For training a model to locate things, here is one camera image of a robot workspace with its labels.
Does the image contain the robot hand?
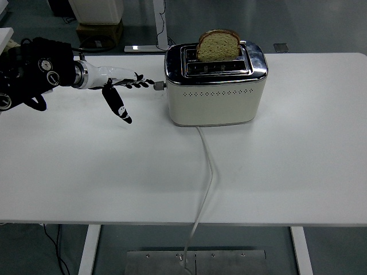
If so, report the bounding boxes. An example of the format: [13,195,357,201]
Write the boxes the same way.
[85,63,157,124]

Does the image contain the cream and chrome toaster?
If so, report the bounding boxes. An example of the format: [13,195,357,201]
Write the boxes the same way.
[164,40,270,128]

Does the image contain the brown cardboard box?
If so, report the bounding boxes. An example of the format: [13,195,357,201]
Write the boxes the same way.
[76,19,124,47]

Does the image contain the white cabinet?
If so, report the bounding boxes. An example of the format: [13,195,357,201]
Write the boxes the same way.
[68,0,124,25]

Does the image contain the white desk leg with foot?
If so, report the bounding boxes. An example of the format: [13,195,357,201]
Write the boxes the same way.
[124,0,173,53]

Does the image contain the black box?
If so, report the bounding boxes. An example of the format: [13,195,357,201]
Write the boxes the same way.
[48,0,76,17]

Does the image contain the white side table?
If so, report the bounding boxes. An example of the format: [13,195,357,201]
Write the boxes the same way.
[0,27,14,52]

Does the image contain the brown bread slice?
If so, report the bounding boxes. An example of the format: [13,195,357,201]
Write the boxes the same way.
[196,28,241,62]

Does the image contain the white table leg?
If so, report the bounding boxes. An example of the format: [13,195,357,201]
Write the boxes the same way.
[289,226,314,275]
[77,225,101,275]

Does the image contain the black hanging cable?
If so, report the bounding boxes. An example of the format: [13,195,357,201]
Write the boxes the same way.
[156,0,174,48]

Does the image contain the white power cord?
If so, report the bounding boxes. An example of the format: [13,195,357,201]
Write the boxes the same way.
[182,125,217,275]

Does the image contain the black floor cable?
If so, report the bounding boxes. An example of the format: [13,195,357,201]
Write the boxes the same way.
[42,224,71,275]

